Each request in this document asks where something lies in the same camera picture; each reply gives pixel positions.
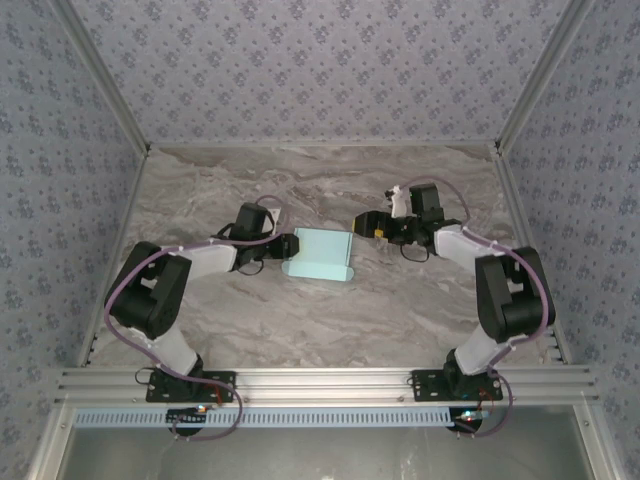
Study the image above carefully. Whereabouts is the light blue paper box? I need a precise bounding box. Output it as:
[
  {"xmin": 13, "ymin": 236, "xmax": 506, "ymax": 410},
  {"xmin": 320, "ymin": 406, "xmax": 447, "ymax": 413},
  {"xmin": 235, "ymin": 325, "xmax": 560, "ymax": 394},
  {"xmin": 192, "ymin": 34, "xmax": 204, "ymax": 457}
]
[{"xmin": 279, "ymin": 227, "xmax": 357, "ymax": 284}]

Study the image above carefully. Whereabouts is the small controller board with LED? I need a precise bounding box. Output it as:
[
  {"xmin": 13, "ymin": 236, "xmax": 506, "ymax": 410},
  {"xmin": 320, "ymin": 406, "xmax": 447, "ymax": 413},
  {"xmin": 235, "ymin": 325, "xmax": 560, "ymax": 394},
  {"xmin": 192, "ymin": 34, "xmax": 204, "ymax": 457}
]
[
  {"xmin": 452, "ymin": 407, "xmax": 490, "ymax": 432},
  {"xmin": 166, "ymin": 405, "xmax": 210, "ymax": 427}
]

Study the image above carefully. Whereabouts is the aluminium side rail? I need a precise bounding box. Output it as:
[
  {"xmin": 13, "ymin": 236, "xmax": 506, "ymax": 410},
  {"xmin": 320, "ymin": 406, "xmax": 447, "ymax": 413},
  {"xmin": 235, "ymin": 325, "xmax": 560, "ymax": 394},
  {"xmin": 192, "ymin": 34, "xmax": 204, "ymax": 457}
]
[
  {"xmin": 77, "ymin": 147, "xmax": 151, "ymax": 369},
  {"xmin": 492, "ymin": 144, "xmax": 574, "ymax": 366}
]

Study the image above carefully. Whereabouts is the aluminium mounting rail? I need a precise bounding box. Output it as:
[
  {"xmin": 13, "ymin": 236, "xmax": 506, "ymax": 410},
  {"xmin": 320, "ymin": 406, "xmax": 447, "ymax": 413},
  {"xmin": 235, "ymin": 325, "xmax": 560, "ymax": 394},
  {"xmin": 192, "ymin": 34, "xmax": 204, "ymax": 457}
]
[{"xmin": 54, "ymin": 366, "xmax": 600, "ymax": 407}]

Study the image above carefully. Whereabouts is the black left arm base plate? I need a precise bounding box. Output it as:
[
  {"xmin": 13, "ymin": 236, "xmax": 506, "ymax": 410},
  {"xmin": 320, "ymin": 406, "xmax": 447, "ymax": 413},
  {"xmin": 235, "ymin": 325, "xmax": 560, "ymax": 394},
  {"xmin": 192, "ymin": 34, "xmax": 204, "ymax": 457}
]
[{"xmin": 145, "ymin": 369, "xmax": 237, "ymax": 403}]

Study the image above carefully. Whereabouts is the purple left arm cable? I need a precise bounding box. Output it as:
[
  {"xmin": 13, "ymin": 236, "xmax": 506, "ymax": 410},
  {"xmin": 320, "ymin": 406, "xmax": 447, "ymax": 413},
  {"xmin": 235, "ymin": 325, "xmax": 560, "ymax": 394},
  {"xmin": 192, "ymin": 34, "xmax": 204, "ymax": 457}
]
[{"xmin": 103, "ymin": 194, "xmax": 284, "ymax": 444}]

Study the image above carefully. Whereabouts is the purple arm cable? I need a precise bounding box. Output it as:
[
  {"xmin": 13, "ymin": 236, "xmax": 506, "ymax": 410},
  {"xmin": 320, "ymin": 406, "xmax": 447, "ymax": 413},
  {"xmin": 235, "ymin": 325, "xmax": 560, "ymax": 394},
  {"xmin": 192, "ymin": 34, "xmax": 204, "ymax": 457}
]
[
  {"xmin": 103, "ymin": 194, "xmax": 284, "ymax": 444},
  {"xmin": 399, "ymin": 175, "xmax": 556, "ymax": 439}
]

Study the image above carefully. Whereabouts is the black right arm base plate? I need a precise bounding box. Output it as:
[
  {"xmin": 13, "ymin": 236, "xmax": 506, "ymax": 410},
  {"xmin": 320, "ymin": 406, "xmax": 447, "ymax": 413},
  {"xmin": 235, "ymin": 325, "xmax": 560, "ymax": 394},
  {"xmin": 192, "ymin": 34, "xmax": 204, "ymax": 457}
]
[{"xmin": 410, "ymin": 368, "xmax": 504, "ymax": 404}]

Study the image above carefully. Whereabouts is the slotted white cable duct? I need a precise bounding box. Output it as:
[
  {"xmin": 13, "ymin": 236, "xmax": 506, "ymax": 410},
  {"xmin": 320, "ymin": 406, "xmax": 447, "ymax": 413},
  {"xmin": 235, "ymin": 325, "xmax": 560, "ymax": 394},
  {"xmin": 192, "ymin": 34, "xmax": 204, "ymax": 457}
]
[{"xmin": 72, "ymin": 407, "xmax": 454, "ymax": 429}]

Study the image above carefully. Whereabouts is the aluminium frame post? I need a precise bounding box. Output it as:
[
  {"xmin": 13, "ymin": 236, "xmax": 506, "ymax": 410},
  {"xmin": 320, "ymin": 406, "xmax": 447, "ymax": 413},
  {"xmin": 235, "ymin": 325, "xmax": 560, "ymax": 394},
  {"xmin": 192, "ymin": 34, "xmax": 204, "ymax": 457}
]
[
  {"xmin": 493, "ymin": 0, "xmax": 599, "ymax": 151},
  {"xmin": 52, "ymin": 0, "xmax": 152, "ymax": 154}
]

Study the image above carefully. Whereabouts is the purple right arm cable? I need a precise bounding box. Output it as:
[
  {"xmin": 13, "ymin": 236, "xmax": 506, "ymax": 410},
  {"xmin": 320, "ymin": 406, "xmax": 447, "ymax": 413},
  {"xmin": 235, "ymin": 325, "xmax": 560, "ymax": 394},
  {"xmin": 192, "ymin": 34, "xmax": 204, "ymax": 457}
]
[{"xmin": 399, "ymin": 175, "xmax": 556, "ymax": 439}]

